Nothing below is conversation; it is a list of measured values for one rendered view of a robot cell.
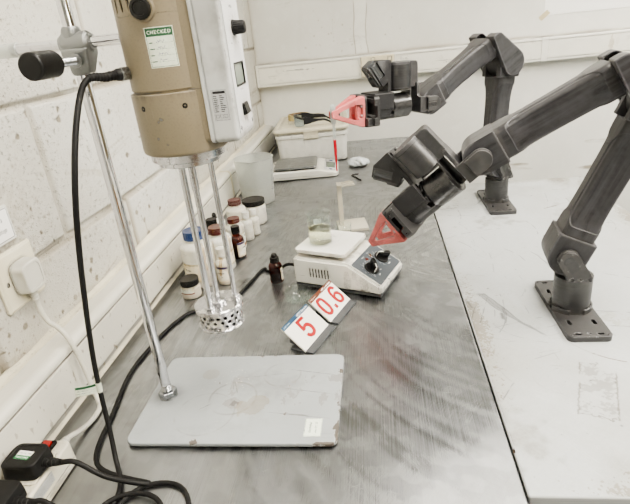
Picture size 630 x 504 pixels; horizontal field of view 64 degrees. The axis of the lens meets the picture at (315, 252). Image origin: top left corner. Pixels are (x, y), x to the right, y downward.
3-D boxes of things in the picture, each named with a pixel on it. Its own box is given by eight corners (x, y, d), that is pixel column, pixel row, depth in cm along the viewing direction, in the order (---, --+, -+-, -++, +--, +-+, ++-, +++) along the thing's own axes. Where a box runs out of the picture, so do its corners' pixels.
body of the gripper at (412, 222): (382, 212, 89) (412, 187, 85) (400, 194, 97) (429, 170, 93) (406, 240, 89) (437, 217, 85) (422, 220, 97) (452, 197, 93)
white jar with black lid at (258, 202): (271, 222, 150) (267, 199, 147) (249, 228, 147) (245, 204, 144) (262, 216, 155) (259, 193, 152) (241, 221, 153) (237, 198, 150)
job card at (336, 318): (357, 301, 102) (355, 283, 100) (338, 325, 95) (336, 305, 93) (329, 297, 105) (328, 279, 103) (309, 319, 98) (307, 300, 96)
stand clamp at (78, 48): (191, 63, 60) (182, 14, 58) (153, 72, 49) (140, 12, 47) (-2, 82, 63) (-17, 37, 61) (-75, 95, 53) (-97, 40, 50)
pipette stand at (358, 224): (364, 219, 144) (361, 175, 139) (369, 230, 137) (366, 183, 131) (336, 223, 144) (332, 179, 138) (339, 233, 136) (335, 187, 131)
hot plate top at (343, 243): (367, 236, 112) (367, 232, 112) (345, 258, 102) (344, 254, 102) (319, 231, 117) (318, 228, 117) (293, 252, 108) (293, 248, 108)
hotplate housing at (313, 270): (402, 271, 112) (401, 238, 109) (382, 300, 102) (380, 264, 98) (313, 260, 122) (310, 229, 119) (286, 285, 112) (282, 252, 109)
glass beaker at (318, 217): (303, 245, 110) (299, 209, 107) (323, 237, 113) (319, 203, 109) (320, 252, 105) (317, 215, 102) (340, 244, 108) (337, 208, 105)
